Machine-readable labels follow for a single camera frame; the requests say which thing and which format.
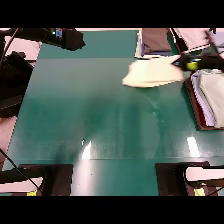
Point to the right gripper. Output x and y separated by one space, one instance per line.
184 62

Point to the cream shirt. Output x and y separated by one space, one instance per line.
151 73

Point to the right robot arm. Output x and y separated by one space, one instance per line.
204 174

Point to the black garment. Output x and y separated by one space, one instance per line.
179 45

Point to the brown garment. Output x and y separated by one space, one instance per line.
156 40

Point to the beige grey garment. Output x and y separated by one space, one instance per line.
215 96

